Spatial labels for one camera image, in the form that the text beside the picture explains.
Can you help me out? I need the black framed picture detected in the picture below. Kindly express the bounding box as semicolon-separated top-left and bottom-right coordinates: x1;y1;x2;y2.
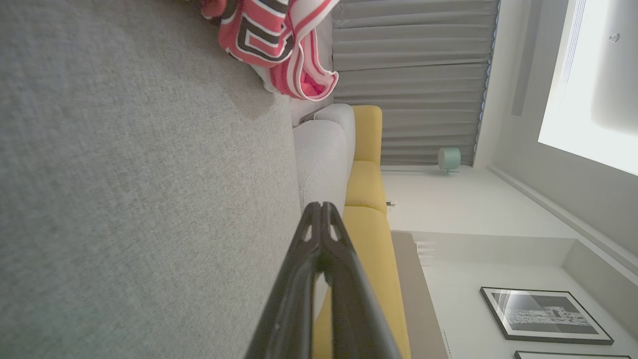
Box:
514;351;633;359
480;287;615;346

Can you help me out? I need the red jersey with letters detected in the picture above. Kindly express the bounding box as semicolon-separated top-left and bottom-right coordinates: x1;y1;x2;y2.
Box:
201;0;340;101

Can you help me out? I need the large grey sofa seat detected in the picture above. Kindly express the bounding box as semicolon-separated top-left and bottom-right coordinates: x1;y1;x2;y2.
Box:
0;0;303;359

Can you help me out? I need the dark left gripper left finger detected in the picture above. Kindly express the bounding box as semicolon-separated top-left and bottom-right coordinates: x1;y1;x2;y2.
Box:
244;202;322;359

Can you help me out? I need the small grey sofa cushion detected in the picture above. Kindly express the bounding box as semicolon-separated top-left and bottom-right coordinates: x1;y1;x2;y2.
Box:
293;104;356;216

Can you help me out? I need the brown wooden panel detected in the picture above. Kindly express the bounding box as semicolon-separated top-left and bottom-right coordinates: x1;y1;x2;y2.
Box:
391;230;449;359

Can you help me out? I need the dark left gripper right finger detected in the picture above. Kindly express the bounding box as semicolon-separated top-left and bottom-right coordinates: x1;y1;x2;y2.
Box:
319;202;402;359

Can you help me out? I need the grey pleated curtain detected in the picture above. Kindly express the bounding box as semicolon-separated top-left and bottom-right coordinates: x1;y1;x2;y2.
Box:
331;0;500;166

